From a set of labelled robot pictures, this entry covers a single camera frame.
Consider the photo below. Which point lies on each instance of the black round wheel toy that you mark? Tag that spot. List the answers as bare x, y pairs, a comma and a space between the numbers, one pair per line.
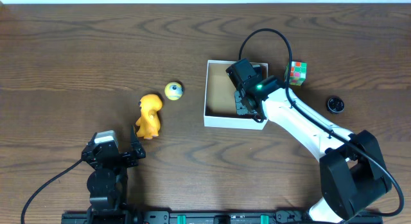
335, 105

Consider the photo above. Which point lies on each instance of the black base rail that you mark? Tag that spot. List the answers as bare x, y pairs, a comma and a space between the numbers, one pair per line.
164, 217

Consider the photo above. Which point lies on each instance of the yellow one-eyed ball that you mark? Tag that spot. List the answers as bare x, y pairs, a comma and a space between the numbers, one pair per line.
173, 91

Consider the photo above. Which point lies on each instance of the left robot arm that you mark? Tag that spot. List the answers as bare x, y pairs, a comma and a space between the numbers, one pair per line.
108, 183

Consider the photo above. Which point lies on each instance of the multicoloured puzzle cube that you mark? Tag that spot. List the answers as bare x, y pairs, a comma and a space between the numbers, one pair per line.
298, 73

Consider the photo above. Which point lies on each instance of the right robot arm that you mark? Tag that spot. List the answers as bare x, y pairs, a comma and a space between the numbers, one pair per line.
351, 165

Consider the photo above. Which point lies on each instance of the white cardboard box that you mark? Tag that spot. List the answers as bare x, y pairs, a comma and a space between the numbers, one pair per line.
219, 102

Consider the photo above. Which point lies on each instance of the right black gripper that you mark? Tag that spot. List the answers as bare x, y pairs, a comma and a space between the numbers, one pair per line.
241, 107

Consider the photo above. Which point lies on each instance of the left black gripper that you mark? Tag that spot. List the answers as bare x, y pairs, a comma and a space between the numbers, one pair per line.
114, 155

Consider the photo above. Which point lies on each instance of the orange dinosaur toy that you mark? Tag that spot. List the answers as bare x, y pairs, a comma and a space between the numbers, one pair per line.
149, 123

